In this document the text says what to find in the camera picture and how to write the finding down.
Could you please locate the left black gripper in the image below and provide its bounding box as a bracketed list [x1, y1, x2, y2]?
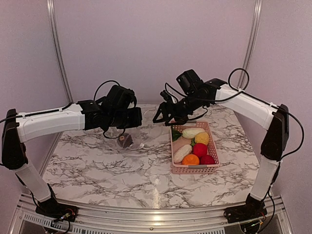
[108, 106, 142, 129]

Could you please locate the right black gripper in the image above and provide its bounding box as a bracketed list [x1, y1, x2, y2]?
[153, 92, 207, 125]

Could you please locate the dark maroon toy food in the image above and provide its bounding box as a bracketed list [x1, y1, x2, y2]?
[117, 133, 134, 149]

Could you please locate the clear zip top bag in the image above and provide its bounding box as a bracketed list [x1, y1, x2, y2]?
[103, 123, 166, 152]

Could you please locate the pink plastic basket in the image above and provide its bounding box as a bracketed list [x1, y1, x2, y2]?
[170, 121, 220, 174]

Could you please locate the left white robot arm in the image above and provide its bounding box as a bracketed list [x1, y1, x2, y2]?
[1, 100, 142, 217]

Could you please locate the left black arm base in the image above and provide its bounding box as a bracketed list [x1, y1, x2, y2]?
[36, 203, 78, 222]

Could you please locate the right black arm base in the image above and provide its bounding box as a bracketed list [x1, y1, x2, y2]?
[223, 204, 268, 223]

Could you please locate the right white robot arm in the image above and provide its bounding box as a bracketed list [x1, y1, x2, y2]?
[153, 77, 289, 218]

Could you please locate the beige toy food piece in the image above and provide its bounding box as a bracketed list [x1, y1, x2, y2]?
[173, 136, 192, 152]

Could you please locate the white long toy vegetable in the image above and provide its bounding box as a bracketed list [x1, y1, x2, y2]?
[182, 128, 205, 139]

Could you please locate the yellow toy fruit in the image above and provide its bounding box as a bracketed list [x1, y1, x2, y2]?
[195, 132, 210, 145]

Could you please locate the white toy bun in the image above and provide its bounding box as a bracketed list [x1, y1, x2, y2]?
[174, 145, 193, 163]

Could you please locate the bright red toy fruit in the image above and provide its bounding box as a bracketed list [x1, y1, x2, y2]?
[193, 143, 208, 158]

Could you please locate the orange toy fruit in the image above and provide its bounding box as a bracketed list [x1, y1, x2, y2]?
[182, 154, 200, 165]

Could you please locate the dark red toy fruit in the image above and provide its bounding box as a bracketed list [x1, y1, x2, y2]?
[200, 155, 215, 165]

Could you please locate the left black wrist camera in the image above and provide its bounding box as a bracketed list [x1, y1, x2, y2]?
[101, 85, 137, 110]

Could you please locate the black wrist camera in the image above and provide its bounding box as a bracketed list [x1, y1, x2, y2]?
[176, 69, 203, 95]
[101, 85, 137, 110]

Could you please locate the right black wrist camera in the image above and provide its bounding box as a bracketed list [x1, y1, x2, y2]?
[176, 69, 203, 95]

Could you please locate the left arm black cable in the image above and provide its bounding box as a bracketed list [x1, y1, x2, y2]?
[0, 80, 122, 139]

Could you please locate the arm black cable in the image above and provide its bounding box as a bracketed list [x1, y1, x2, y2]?
[0, 80, 122, 139]
[228, 68, 305, 159]

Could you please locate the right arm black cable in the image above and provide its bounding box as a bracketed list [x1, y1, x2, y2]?
[228, 68, 305, 159]

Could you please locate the left aluminium frame post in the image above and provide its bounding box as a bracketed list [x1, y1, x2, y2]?
[46, 0, 74, 102]

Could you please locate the aluminium frame post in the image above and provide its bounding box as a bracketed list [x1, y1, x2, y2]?
[240, 0, 263, 71]
[46, 0, 74, 102]

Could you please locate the right aluminium frame post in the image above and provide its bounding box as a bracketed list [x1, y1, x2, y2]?
[240, 0, 263, 71]

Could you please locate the front aluminium frame rail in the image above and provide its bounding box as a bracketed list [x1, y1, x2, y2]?
[9, 192, 293, 234]

